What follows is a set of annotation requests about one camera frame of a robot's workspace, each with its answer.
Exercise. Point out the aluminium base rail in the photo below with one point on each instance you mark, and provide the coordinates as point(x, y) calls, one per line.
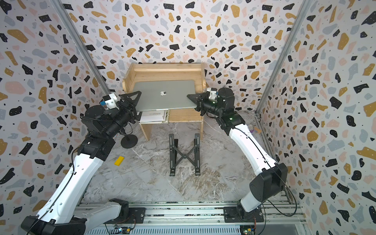
point(209, 218)

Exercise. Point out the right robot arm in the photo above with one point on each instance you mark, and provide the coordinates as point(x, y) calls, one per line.
point(270, 176)

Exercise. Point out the wooden shelf unit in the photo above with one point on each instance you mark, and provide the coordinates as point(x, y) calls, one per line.
point(169, 72)

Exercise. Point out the white book on shelf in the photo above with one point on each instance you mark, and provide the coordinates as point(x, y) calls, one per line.
point(153, 116)

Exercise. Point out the yellow flat block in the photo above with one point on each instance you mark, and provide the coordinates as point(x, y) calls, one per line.
point(119, 160)

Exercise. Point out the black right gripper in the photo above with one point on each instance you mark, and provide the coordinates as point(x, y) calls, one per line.
point(202, 102)

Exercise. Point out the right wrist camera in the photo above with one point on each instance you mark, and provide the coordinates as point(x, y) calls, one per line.
point(213, 94)

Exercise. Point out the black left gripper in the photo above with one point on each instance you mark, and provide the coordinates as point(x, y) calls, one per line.
point(130, 112)

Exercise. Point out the purple grape soda can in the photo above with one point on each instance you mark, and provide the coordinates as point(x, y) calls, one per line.
point(252, 128)

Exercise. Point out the glitter microphone on stand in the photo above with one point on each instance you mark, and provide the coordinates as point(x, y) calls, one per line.
point(129, 140)

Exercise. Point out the black laptop stand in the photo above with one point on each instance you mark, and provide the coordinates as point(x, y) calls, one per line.
point(176, 156)

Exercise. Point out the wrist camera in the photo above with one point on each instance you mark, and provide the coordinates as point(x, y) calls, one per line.
point(110, 101)
point(213, 94)

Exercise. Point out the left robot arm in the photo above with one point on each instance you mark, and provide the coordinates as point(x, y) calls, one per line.
point(103, 123)

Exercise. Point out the silver laptop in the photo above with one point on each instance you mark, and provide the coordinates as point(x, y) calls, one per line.
point(165, 95)

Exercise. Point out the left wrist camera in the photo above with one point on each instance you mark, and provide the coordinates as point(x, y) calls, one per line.
point(110, 101)

